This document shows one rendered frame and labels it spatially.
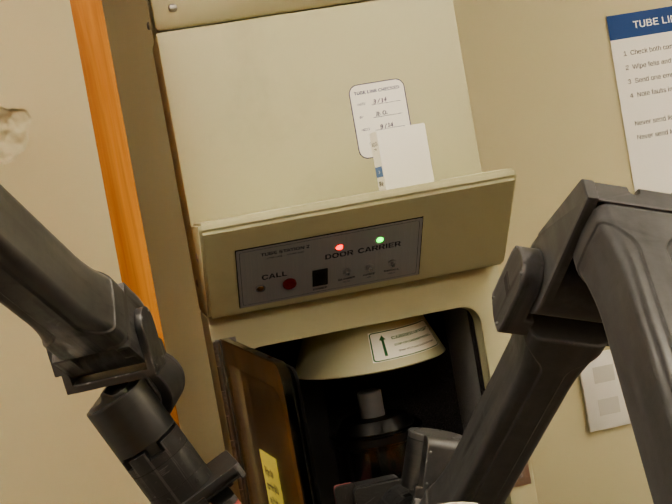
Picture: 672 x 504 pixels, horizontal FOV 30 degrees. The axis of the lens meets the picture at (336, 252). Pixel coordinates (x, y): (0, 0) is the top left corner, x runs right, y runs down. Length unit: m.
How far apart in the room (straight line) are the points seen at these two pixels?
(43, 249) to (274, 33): 0.50
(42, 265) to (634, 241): 0.41
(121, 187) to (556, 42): 0.85
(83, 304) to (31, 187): 0.79
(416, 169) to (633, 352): 0.52
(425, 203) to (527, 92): 0.63
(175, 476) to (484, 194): 0.42
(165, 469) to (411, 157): 0.41
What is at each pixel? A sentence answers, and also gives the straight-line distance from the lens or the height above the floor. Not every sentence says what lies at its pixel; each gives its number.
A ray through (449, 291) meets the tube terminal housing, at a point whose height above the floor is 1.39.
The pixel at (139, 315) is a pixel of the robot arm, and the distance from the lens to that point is 1.05.
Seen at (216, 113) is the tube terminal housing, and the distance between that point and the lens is 1.32.
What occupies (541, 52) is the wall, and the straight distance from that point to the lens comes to 1.86.
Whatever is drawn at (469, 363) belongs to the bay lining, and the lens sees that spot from 1.43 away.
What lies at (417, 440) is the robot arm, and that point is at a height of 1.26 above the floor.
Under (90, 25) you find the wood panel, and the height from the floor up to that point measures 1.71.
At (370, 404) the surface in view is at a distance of 1.44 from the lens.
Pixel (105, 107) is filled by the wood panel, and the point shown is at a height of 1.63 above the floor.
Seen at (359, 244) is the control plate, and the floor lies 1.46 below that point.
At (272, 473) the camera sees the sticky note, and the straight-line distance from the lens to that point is 1.14.
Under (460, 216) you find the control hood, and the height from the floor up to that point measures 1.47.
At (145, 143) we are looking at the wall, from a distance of 1.75.
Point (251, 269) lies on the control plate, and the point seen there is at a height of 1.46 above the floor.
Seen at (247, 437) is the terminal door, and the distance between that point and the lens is 1.24.
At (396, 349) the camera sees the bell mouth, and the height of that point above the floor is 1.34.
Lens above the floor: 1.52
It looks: 3 degrees down
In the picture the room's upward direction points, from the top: 10 degrees counter-clockwise
